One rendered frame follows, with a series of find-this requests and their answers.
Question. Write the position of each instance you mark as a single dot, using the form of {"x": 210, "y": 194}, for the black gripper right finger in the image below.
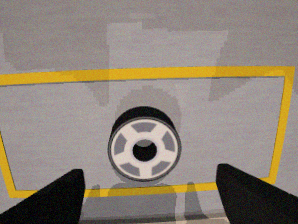
{"x": 247, "y": 200}

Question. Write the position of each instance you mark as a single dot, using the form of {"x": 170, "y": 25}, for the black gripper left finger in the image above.
{"x": 57, "y": 203}

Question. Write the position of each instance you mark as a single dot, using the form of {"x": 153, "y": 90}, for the yellow rectangular tape outline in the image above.
{"x": 137, "y": 73}

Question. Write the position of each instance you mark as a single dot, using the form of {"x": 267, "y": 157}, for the black wheel with grey hub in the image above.
{"x": 144, "y": 163}

